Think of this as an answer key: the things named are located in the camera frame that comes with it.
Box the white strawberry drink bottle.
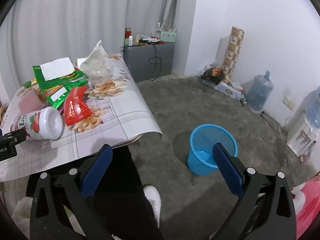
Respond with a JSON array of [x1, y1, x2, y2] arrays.
[[11, 107, 63, 141]]

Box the clear plastic bag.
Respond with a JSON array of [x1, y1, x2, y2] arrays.
[[79, 40, 118, 85]]

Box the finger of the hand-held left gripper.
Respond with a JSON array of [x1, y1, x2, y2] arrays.
[[0, 128, 27, 145]]

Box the red foil wrapper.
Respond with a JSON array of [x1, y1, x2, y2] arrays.
[[63, 86, 97, 127]]

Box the blue dispenser water bottle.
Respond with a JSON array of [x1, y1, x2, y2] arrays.
[[306, 86, 320, 131]]

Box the white printed box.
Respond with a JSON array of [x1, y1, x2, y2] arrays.
[[214, 81, 245, 101]]

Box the floor power cable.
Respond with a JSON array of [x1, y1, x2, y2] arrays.
[[259, 111, 288, 141]]

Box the white wall socket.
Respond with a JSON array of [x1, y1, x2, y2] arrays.
[[282, 95, 296, 110]]

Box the blue plastic wastebasket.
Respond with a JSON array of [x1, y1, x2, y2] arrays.
[[187, 124, 238, 176]]

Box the pink box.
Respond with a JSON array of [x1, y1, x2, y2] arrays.
[[18, 89, 48, 116]]

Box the white shoe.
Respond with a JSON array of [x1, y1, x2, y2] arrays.
[[143, 185, 162, 227]]

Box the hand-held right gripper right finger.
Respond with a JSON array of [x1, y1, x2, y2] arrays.
[[212, 142, 297, 240]]

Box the white water dispenser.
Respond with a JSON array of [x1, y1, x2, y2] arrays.
[[286, 112, 320, 157]]

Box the white paper tissue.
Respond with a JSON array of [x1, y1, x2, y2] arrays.
[[39, 57, 76, 81]]

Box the person's black trouser legs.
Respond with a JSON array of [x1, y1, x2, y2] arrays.
[[26, 145, 164, 240]]

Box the white curtain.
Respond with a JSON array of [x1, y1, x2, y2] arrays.
[[0, 0, 181, 100]]

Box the grey cabinet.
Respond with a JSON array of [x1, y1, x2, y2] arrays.
[[123, 42, 176, 83]]

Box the dark bag with orange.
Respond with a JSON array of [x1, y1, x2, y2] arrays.
[[201, 67, 226, 86]]

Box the blue water jug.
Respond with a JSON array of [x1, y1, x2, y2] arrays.
[[246, 70, 274, 112]]

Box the pink printed blanket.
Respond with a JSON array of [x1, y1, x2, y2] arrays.
[[290, 172, 320, 233]]

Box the green foil snack bag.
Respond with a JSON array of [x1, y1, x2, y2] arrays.
[[32, 65, 88, 110]]

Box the green plastic basket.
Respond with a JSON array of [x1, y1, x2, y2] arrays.
[[159, 30, 177, 43]]

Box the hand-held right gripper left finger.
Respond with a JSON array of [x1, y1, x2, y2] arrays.
[[29, 144, 115, 240]]

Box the black cable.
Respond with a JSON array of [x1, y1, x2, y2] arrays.
[[149, 44, 163, 81]]

